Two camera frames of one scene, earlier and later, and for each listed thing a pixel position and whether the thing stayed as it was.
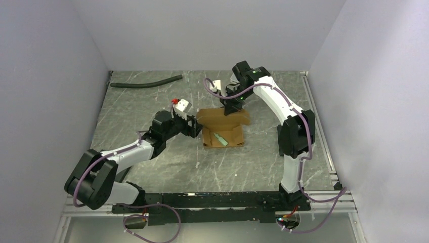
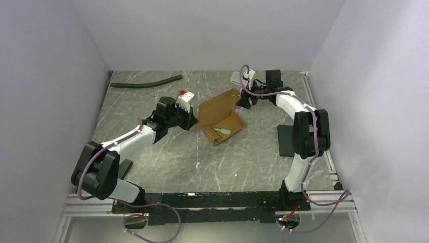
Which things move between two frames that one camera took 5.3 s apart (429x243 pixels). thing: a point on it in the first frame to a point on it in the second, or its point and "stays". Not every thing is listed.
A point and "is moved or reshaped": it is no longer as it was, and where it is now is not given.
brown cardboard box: [229, 127] is moved or reshaped
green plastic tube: [221, 139] to [223, 130]
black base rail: [214, 207] stays
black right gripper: [229, 110] to [243, 101]
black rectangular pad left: [121, 175] stays
